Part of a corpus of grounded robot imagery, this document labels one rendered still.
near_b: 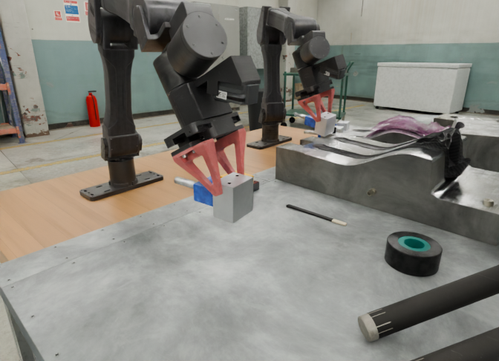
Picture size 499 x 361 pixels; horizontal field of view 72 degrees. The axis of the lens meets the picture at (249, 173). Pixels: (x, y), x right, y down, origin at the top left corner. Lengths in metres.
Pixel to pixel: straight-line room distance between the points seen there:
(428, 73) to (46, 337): 7.29
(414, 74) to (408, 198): 6.85
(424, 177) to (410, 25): 7.91
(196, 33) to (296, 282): 0.37
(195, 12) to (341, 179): 0.51
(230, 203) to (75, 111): 5.76
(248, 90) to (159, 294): 0.31
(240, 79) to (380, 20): 8.51
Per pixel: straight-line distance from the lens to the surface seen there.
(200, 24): 0.44
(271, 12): 1.20
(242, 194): 0.48
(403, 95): 7.66
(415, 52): 8.50
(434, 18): 8.43
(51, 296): 0.58
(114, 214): 0.79
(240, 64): 0.44
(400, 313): 0.47
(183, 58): 0.44
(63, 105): 6.12
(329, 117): 1.01
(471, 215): 0.74
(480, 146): 1.14
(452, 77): 7.34
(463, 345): 0.45
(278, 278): 0.54
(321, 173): 0.84
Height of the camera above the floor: 1.12
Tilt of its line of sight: 19 degrees down
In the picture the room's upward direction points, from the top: straight up
